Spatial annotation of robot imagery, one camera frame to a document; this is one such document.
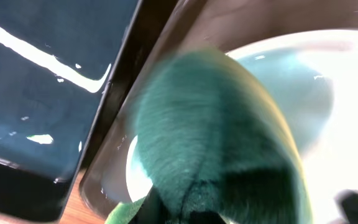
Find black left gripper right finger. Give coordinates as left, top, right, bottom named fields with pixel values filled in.
left=188, top=212, right=226, bottom=224

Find black water tray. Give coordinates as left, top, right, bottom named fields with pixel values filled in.
left=0, top=0, right=176, bottom=223

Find white plate stained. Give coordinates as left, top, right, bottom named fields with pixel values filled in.
left=126, top=30, right=358, bottom=223

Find dark grey serving tray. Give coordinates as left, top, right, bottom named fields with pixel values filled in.
left=80, top=0, right=358, bottom=218

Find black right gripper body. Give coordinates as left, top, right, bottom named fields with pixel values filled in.
left=334, top=189, right=358, bottom=224

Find green yellow sponge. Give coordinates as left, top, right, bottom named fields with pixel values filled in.
left=107, top=49, right=313, bottom=224

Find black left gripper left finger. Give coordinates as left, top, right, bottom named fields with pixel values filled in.
left=129, top=187, right=182, bottom=224

